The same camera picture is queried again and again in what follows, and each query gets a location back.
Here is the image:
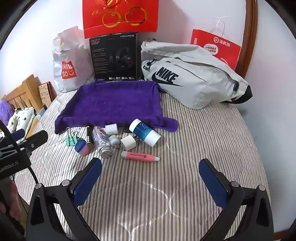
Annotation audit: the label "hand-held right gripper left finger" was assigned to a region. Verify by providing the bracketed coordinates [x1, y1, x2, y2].
[25, 158, 102, 241]

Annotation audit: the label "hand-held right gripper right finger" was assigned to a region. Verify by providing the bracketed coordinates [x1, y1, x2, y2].
[198, 158, 275, 241]

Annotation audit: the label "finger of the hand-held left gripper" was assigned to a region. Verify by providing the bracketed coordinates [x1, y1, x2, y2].
[20, 130, 49, 150]
[10, 129, 25, 141]

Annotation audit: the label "blue and pink eraser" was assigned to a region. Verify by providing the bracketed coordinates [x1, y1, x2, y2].
[75, 138, 91, 156]

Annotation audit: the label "black and gold tube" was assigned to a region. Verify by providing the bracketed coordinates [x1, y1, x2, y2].
[86, 125, 96, 151]

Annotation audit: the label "pink highlighter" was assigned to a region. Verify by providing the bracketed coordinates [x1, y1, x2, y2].
[121, 151, 161, 162]

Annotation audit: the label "blue and white bottle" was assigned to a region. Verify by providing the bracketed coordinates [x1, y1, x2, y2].
[129, 118, 162, 147]

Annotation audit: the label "person's left hand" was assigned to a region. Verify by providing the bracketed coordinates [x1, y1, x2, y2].
[0, 179, 21, 222]

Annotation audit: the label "white patterned pillow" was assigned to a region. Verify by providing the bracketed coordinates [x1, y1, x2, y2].
[6, 107, 38, 138]

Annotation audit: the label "purple fluffy pillow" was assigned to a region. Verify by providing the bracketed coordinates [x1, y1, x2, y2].
[0, 99, 15, 124]

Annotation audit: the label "clear gum bottle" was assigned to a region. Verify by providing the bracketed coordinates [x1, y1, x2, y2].
[92, 126, 114, 159]

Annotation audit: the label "light wooden headboard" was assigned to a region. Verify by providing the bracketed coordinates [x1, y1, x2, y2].
[2, 74, 45, 112]

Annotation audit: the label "white charger plug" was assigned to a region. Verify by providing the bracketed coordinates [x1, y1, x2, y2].
[109, 135, 121, 149]
[120, 135, 139, 152]
[105, 124, 120, 135]

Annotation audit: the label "patterned small box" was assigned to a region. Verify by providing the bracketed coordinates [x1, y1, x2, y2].
[38, 81, 58, 105]

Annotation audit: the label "striped bed sheet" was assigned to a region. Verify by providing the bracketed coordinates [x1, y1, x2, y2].
[14, 91, 271, 241]

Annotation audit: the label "purple towel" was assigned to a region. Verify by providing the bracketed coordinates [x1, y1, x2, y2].
[55, 80, 180, 135]

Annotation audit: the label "white plastic shopping bag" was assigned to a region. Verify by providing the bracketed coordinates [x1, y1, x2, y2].
[52, 26, 96, 92]

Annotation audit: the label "grey waist bag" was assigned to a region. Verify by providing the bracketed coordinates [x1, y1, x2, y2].
[141, 41, 253, 109]

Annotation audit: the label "black headset box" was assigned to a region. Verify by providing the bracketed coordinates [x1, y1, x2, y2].
[89, 32, 142, 82]

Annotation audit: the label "red gift bag gold print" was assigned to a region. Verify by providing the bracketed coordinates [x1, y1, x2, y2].
[83, 0, 160, 39]

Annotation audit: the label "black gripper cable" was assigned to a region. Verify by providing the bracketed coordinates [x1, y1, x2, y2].
[0, 120, 40, 186]

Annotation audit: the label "red paper bag white handles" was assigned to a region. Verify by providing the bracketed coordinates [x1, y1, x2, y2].
[191, 17, 241, 71]

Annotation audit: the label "curved brown wooden frame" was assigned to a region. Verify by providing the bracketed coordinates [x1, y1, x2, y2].
[239, 0, 258, 80]

